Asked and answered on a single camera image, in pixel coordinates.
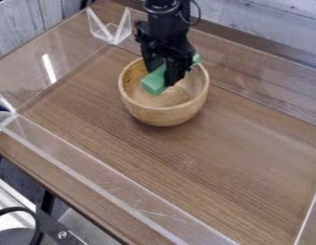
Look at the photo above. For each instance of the black table leg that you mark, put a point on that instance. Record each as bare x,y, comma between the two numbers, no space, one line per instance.
48,202

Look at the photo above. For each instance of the clear acrylic tray wall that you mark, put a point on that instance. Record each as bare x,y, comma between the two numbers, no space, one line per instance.
223,180

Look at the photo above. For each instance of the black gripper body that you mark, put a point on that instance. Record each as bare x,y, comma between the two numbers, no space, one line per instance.
167,23

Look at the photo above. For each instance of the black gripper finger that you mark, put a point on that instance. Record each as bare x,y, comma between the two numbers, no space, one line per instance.
148,43
176,67

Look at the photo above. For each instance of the brown wooden bowl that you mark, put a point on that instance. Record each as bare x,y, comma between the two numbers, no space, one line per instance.
175,105

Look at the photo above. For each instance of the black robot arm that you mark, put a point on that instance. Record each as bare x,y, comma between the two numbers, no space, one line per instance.
165,4

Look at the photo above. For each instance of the clear acrylic corner bracket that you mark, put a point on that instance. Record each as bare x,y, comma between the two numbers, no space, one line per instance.
111,33

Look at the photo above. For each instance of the green rectangular block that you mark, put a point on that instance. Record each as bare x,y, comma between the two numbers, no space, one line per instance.
153,83

